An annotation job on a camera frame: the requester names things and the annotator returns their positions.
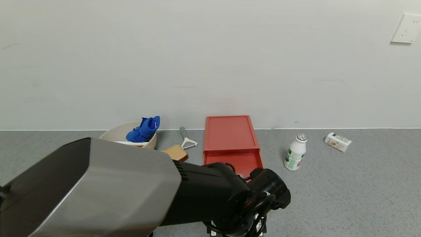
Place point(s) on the white green milk bottle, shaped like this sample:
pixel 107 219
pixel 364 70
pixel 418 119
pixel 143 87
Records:
pixel 295 156

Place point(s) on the brown toast slice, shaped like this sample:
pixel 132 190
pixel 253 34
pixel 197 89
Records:
pixel 176 152

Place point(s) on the red drawer box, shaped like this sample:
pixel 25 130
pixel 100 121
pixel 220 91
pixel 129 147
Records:
pixel 243 159

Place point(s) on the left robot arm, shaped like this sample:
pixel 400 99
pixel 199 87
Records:
pixel 105 191

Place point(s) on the blue cloth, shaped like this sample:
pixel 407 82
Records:
pixel 143 131

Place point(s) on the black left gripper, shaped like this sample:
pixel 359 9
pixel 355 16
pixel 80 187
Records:
pixel 259 227

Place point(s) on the white wall socket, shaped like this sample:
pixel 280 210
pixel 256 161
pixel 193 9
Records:
pixel 407 29

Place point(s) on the beige ribbed bowl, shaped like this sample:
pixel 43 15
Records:
pixel 120 133

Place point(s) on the red drawer case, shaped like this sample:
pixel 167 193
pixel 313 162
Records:
pixel 229 131

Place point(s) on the small white carton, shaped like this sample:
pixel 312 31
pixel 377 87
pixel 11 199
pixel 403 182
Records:
pixel 337 142

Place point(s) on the white pen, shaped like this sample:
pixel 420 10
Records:
pixel 131 143

